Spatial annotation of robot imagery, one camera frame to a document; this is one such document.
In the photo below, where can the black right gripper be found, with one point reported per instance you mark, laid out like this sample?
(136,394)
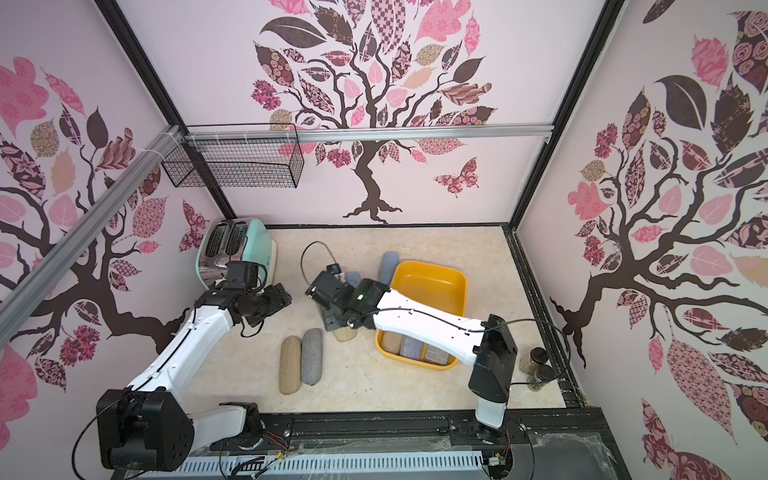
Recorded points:
(330,309)

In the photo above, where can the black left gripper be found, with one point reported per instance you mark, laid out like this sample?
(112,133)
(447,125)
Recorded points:
(280,298)

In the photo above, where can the grey fabric glasses case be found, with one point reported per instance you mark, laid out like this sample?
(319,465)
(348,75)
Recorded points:
(311,365)

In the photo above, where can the tan glasses case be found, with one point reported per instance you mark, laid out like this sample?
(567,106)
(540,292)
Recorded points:
(391,342)
(345,334)
(289,375)

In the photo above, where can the lavender glasses case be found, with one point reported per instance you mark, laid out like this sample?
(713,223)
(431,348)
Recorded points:
(412,349)

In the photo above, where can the yellow plastic storage tray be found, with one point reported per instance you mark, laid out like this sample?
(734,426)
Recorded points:
(436,286)

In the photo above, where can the grey rectangular glasses case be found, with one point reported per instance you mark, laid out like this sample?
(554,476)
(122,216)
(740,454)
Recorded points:
(436,356)

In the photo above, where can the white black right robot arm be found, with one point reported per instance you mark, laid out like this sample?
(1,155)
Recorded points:
(487,346)

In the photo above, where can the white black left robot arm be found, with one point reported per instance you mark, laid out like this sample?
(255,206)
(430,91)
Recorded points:
(143,427)

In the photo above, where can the blue glasses case middle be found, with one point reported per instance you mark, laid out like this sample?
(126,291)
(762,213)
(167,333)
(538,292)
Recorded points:
(353,278)

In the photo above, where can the blue glasses case by tray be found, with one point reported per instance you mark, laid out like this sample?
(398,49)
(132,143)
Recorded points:
(388,266)

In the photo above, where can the mint chrome toaster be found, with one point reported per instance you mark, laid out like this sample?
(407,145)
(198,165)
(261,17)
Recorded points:
(243,239)

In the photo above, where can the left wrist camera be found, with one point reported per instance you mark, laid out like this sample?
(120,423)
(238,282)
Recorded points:
(242,275)

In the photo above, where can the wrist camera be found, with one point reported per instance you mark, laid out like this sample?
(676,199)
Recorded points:
(242,275)
(335,270)

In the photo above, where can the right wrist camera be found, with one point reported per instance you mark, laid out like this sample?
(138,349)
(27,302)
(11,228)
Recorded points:
(335,270)

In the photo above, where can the black wire basket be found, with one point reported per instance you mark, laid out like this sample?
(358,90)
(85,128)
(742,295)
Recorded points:
(248,155)

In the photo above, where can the white slotted cable duct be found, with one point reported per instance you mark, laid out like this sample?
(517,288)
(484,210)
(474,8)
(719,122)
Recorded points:
(325,466)

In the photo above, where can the aluminium frame rail back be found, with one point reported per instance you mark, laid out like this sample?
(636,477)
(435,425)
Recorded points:
(376,134)

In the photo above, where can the aluminium frame rail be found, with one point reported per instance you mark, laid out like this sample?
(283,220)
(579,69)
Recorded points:
(376,134)
(20,304)

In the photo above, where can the aluminium frame rail left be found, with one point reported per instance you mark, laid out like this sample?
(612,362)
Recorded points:
(20,304)

